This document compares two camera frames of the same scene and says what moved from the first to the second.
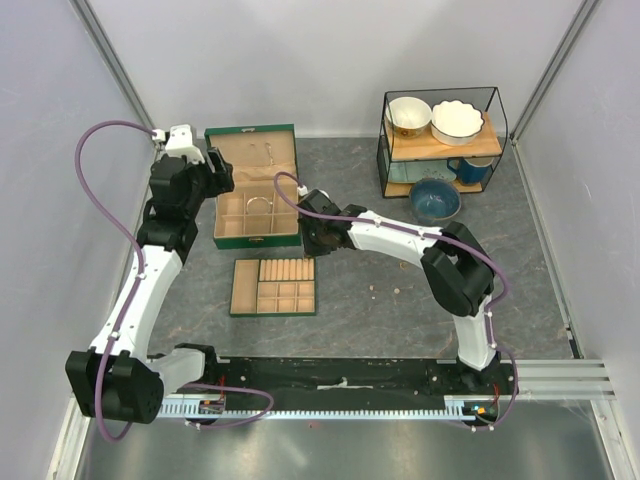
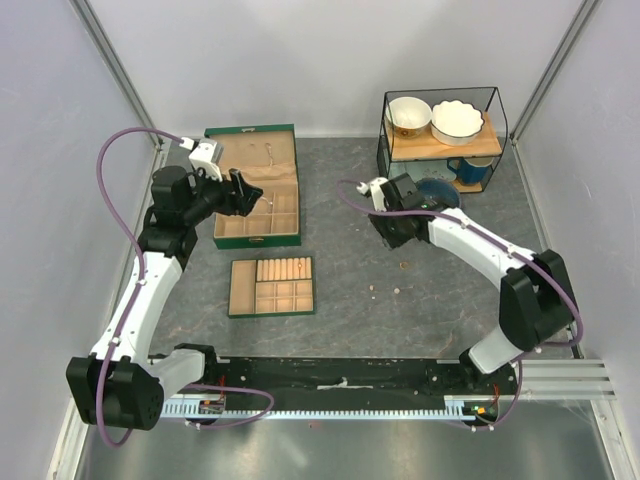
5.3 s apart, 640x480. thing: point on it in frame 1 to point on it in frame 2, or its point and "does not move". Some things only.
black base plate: [355, 377] does not move
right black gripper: [312, 250] to [390, 240]
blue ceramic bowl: [433, 200] does not move
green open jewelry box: [251, 214] does not move
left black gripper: [219, 182] to [242, 201]
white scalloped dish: [455, 123] does not move
